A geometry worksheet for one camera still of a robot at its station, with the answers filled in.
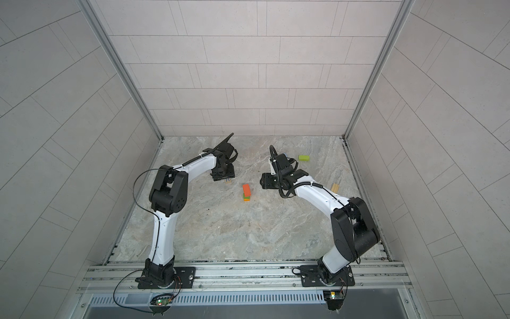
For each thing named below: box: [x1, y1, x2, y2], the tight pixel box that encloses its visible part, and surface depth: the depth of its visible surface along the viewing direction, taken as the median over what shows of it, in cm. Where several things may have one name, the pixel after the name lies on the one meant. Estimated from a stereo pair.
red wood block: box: [242, 183, 252, 197], surface depth 93 cm
